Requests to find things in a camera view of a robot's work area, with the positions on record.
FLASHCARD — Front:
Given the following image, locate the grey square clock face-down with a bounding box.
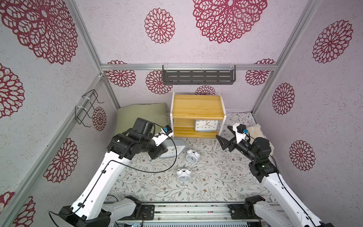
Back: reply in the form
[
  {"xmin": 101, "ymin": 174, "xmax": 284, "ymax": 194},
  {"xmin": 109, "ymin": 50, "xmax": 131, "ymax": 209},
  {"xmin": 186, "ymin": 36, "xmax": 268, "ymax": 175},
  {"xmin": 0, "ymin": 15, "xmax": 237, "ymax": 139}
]
[{"xmin": 160, "ymin": 139, "xmax": 187, "ymax": 159}]

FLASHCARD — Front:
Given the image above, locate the grey square alarm clock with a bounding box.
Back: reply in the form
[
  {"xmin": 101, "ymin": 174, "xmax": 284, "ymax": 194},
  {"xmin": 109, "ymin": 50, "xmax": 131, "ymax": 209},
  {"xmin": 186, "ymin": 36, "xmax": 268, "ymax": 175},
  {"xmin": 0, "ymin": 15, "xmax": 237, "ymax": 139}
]
[{"xmin": 194, "ymin": 120, "xmax": 219, "ymax": 132}]

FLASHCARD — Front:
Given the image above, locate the wooden white-framed two-tier shelf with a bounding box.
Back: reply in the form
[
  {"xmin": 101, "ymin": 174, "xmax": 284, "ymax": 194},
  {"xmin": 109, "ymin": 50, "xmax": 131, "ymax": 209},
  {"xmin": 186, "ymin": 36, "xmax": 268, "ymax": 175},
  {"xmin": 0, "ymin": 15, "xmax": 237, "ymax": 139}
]
[{"xmin": 170, "ymin": 92, "xmax": 226, "ymax": 150}]

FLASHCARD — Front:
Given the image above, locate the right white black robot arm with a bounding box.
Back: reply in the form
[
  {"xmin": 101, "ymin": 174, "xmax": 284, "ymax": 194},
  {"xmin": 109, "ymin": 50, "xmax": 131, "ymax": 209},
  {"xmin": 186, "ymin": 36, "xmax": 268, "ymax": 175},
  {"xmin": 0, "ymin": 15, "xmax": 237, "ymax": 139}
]
[{"xmin": 216, "ymin": 135, "xmax": 333, "ymax": 227}]

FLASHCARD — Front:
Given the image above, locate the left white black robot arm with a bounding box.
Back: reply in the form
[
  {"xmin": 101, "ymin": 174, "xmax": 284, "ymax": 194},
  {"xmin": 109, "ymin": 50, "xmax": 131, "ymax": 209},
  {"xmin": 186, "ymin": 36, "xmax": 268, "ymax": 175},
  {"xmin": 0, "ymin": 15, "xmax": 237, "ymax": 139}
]
[{"xmin": 57, "ymin": 118, "xmax": 173, "ymax": 227}]

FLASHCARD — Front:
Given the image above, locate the white teddy bear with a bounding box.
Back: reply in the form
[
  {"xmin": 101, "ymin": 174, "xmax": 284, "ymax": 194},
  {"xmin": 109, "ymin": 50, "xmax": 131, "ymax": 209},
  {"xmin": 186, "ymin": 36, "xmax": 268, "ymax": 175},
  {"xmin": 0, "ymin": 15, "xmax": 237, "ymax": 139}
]
[{"xmin": 247, "ymin": 124, "xmax": 267, "ymax": 144}]

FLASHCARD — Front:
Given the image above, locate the white twin-bell clock upper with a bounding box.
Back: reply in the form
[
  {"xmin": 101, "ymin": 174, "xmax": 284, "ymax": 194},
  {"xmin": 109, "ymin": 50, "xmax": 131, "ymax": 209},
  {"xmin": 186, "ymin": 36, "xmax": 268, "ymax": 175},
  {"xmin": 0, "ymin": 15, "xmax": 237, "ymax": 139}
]
[{"xmin": 186, "ymin": 149, "xmax": 200, "ymax": 164}]

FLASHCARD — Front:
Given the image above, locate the white twin-bell clock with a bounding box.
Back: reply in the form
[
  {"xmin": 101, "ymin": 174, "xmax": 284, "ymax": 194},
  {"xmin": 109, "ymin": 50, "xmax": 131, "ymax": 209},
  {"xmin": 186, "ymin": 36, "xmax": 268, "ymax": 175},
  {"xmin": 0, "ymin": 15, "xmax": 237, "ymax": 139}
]
[
  {"xmin": 176, "ymin": 168, "xmax": 192, "ymax": 182},
  {"xmin": 186, "ymin": 149, "xmax": 200, "ymax": 164}
]

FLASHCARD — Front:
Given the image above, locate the white twin-bell clock lower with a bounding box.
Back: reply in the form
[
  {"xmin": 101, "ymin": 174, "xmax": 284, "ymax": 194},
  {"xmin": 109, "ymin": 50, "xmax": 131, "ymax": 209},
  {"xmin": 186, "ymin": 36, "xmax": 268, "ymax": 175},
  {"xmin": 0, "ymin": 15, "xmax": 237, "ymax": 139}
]
[{"xmin": 176, "ymin": 168, "xmax": 192, "ymax": 182}]

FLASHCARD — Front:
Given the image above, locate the green pillow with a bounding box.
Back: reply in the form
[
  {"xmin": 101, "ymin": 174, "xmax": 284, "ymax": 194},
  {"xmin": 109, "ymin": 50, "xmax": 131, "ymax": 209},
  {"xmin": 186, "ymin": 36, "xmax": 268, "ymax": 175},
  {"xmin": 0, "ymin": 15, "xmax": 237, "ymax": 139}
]
[{"xmin": 114, "ymin": 103, "xmax": 169, "ymax": 135}]

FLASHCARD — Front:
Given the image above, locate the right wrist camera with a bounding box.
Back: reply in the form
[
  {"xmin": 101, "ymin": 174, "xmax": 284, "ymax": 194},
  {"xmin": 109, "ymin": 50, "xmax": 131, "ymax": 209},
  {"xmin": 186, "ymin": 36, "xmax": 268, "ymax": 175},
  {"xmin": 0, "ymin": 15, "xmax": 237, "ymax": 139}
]
[{"xmin": 232, "ymin": 123, "xmax": 249, "ymax": 144}]

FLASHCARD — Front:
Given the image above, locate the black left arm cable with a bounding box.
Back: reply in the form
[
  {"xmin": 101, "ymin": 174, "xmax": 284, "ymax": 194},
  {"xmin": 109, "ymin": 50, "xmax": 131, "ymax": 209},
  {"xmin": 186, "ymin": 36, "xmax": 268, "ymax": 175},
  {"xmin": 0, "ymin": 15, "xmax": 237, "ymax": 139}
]
[{"xmin": 48, "ymin": 122, "xmax": 178, "ymax": 227}]

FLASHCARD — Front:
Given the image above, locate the metal base rail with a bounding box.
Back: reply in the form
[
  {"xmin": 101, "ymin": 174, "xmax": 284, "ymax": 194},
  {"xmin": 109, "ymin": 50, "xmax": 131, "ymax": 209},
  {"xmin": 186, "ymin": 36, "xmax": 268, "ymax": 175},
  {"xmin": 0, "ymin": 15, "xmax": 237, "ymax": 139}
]
[{"xmin": 113, "ymin": 201, "xmax": 284, "ymax": 223}]

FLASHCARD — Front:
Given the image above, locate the dark grey wall shelf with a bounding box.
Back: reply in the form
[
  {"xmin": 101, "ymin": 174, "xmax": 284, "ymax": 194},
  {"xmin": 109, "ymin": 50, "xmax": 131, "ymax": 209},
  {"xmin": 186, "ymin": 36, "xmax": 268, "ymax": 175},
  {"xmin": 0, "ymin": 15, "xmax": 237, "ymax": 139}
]
[{"xmin": 162, "ymin": 65, "xmax": 236, "ymax": 85}]

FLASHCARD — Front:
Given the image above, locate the black wire wall rack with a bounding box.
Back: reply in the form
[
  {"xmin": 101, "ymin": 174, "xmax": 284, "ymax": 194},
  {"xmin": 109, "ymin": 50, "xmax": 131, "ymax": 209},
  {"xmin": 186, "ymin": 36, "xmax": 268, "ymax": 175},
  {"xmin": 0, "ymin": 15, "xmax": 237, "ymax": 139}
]
[{"xmin": 74, "ymin": 89, "xmax": 104, "ymax": 128}]

